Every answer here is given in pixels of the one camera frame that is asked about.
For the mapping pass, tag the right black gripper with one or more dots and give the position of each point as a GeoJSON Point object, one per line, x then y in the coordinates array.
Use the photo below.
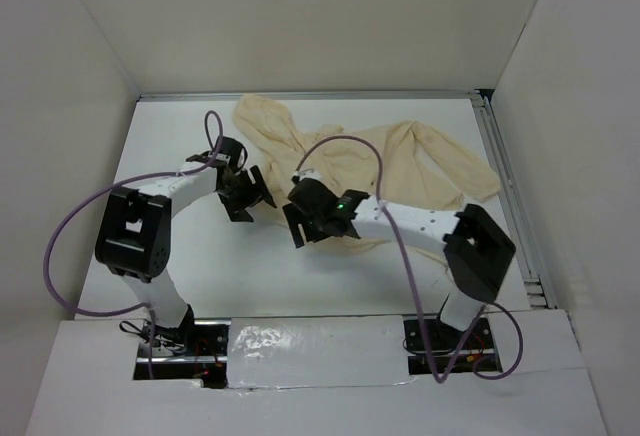
{"type": "Point", "coordinates": [295, 217]}

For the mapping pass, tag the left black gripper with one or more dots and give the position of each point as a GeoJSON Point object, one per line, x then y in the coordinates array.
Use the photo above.
{"type": "Point", "coordinates": [254, 194]}

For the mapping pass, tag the cream yellow jacket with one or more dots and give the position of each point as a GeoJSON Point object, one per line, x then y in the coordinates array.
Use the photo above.
{"type": "Point", "coordinates": [407, 163]}

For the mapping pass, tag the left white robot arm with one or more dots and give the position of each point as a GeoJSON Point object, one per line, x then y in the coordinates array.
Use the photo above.
{"type": "Point", "coordinates": [134, 240]}

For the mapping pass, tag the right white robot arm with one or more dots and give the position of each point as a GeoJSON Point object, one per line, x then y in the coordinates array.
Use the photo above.
{"type": "Point", "coordinates": [477, 251]}

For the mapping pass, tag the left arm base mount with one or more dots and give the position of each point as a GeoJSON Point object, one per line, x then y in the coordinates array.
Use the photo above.
{"type": "Point", "coordinates": [201, 358]}

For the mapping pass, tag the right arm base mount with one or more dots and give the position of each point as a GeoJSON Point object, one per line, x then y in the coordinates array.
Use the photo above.
{"type": "Point", "coordinates": [479, 348]}

